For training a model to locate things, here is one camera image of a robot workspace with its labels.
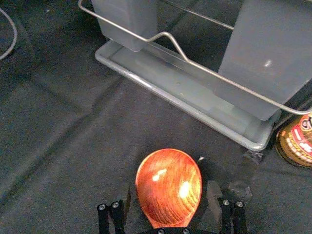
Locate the grey plastic drip tray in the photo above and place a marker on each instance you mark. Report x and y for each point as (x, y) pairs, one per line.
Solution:
(185, 92)

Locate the narrow grey plastic holder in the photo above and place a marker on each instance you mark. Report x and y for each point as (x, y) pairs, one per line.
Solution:
(124, 22)

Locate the black tape piece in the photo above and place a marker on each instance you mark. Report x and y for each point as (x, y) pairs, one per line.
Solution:
(253, 156)
(240, 191)

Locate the wide grey plastic holder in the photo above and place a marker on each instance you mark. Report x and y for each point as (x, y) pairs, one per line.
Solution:
(268, 61)

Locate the black table cloth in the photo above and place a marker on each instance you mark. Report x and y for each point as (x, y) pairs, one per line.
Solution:
(61, 122)

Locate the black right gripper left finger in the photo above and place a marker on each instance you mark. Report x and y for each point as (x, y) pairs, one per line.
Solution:
(107, 219)

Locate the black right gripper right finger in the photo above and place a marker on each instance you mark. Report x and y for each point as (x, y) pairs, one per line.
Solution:
(231, 217)

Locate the red-brown wooden spoon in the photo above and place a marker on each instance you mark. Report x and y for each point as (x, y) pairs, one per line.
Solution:
(168, 187)

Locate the brown jar with red label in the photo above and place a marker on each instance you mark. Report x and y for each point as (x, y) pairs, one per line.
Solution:
(297, 143)

